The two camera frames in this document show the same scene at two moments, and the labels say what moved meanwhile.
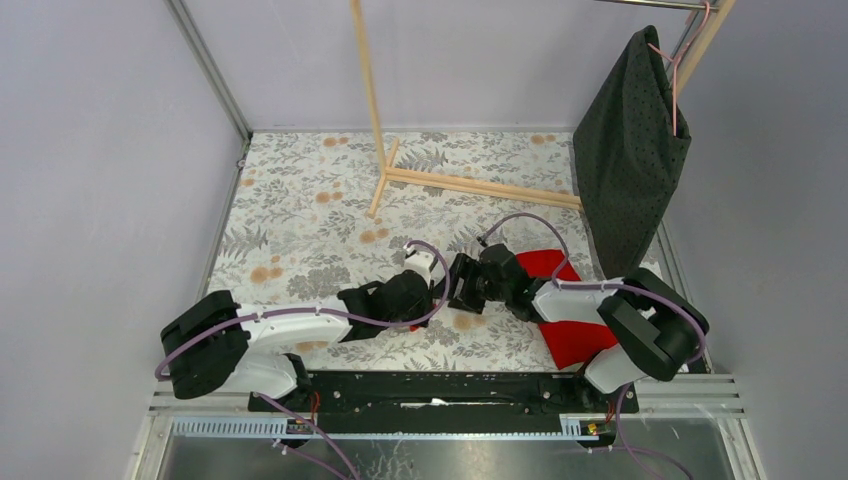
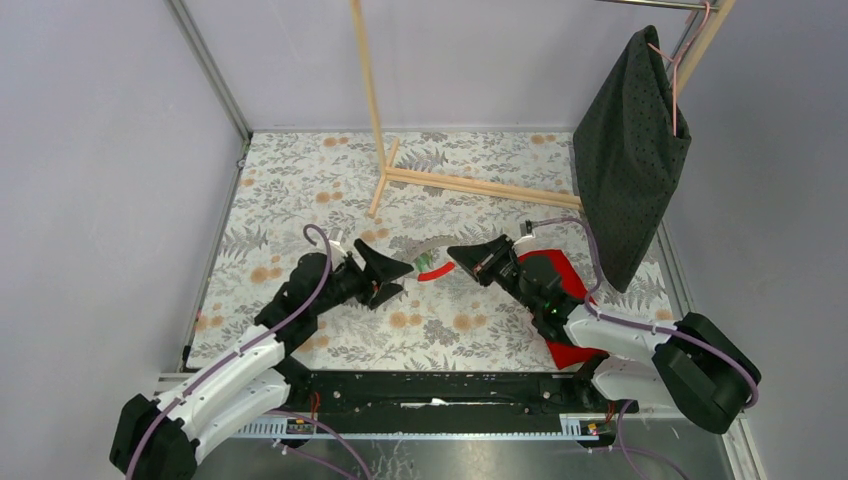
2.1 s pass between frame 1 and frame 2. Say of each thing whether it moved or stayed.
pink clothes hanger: stayed
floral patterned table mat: stayed
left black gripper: moved
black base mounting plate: stayed
